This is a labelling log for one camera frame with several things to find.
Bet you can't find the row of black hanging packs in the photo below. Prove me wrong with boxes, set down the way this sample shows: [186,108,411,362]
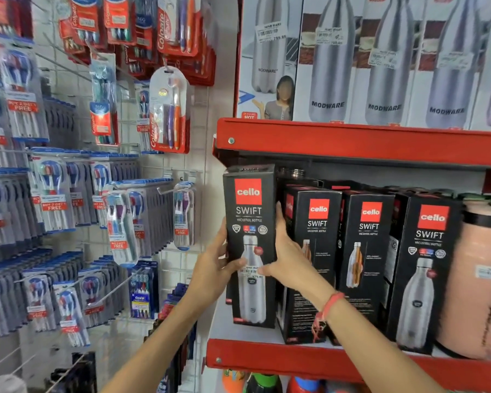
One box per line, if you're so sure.
[45,352,98,393]

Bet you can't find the person's left hand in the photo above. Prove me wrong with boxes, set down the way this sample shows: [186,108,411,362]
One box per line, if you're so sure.
[187,217,247,308]

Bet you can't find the dark blue toothbrush pack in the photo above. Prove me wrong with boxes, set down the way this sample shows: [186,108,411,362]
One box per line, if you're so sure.
[128,261,160,320]

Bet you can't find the red metal shelf board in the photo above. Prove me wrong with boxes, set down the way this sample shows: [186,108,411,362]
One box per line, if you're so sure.
[213,118,491,169]
[205,339,491,393]

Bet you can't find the white wire grid panel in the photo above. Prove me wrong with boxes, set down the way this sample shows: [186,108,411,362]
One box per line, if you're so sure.
[0,0,238,393]

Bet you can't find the person's right forearm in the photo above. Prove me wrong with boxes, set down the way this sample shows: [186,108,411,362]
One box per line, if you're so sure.
[313,292,447,393]

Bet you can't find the red thread wristband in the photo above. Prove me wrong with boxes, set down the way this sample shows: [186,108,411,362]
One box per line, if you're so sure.
[311,291,346,343]

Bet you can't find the row of dark toothbrush packs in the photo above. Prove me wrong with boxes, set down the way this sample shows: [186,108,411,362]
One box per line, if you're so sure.
[43,97,79,148]

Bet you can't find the row of blue toothbrush packs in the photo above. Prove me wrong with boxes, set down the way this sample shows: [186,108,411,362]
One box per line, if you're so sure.
[0,168,46,260]
[0,32,50,168]
[28,147,140,234]
[0,249,128,349]

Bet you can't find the clear slim toothbrush pack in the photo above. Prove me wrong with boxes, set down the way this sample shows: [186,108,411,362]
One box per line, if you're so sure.
[172,182,196,251]

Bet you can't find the blue red toothbrush pack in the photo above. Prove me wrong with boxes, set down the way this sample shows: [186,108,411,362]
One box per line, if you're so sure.
[89,52,120,146]

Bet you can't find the green and black bottle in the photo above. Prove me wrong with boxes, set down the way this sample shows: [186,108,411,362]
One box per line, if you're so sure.
[243,373,284,393]

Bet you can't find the black steel bottle box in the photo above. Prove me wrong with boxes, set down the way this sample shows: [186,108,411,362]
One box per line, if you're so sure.
[276,185,343,345]
[329,190,395,347]
[385,192,464,356]
[223,164,278,329]

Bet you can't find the red shelf upright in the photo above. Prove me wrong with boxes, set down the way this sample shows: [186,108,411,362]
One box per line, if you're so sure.
[232,0,245,119]

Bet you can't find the row of red toothbrush packs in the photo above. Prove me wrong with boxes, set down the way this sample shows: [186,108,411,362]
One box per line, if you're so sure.
[57,0,217,87]

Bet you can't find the person's left forearm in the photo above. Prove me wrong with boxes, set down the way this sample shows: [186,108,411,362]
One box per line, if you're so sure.
[101,290,213,393]

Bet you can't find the oval white red toothbrush pack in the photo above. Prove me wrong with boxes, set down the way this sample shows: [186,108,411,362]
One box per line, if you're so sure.
[149,66,191,154]

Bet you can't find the clear toothbrush pack red label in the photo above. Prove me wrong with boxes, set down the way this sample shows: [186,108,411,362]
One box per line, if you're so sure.
[106,191,139,267]

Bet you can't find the row of dark hanging packs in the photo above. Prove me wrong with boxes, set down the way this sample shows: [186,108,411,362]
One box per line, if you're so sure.
[144,282,199,393]

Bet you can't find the row of grey toothbrush packs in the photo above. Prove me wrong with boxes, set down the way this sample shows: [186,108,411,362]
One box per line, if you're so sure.
[127,178,175,258]

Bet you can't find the pink insulated flask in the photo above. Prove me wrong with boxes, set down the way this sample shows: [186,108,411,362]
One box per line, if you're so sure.
[436,199,491,361]

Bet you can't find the orange bottle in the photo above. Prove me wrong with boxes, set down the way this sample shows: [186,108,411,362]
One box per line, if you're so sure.
[222,369,247,393]

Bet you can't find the red and blue bottle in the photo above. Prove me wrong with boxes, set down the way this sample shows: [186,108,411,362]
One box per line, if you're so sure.
[286,376,325,393]

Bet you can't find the small toothbrush pack red label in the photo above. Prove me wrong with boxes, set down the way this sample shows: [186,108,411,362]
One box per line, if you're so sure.
[135,82,152,153]

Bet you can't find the person's right hand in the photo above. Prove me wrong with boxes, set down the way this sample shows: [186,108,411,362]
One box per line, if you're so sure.
[257,201,337,309]

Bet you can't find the white round cap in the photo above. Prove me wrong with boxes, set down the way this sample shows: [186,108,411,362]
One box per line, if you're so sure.
[0,374,28,393]

